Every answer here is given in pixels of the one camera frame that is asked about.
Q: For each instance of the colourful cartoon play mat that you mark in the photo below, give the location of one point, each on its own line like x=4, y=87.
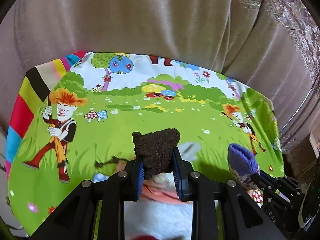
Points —
x=74, y=117

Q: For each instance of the dark brown knitted cloth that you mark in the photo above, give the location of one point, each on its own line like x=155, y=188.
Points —
x=156, y=149

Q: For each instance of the white fluffy cloth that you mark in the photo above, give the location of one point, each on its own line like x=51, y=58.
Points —
x=159, y=213

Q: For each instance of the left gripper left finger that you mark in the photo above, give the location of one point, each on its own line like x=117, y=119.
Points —
x=135, y=171

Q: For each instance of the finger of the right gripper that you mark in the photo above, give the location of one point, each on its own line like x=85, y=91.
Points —
x=264, y=181

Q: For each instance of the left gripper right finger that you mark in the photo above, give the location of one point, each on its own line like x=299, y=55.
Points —
x=181, y=170

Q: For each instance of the purple knitted sock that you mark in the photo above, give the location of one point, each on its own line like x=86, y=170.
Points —
x=242, y=165

